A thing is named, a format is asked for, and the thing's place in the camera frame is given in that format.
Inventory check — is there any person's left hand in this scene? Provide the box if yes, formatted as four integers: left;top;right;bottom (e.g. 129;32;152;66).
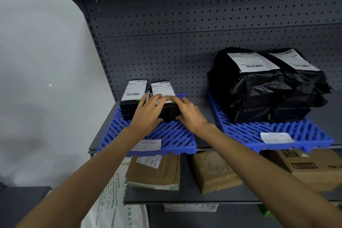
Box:
129;93;172;138

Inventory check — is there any person's right hand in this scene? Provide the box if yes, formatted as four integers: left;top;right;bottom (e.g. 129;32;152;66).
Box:
170;95;216;135

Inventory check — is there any pile of slim black boxes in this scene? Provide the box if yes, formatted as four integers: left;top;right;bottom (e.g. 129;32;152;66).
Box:
119;78;183;122

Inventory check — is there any blue plastic grid mat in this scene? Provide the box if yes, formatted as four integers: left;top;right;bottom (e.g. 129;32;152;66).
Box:
96;93;197;158
207;91;335;154

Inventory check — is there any stack of black parcel bags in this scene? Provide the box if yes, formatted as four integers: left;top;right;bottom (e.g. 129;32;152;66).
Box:
207;46;333;124

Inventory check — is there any person's left forearm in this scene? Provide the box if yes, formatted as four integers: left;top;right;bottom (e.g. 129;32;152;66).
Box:
15;125;144;228

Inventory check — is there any person's right forearm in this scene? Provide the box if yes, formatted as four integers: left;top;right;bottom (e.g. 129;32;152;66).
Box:
197;123;342;228

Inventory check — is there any brown padded envelope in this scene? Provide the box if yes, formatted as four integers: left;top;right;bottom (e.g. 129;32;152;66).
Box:
125;153;181;186

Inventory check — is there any plain brown cardboard box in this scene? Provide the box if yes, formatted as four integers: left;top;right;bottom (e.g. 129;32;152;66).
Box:
192;150;243;195

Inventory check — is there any pale green flat parcel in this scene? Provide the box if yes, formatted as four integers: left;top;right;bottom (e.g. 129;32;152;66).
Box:
126;180;180;191

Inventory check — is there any white printed parcel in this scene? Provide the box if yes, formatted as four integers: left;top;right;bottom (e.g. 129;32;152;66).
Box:
163;203;219;213

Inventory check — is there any grey pegboard shelving unit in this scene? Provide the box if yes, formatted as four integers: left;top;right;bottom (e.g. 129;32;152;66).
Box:
0;182;53;228
80;0;342;228

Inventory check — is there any white poly mailer bag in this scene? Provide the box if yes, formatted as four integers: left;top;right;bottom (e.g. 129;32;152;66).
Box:
80;166;150;228

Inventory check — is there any brown cardboard box black print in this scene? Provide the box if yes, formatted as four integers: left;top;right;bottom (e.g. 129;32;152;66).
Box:
268;149;342;192

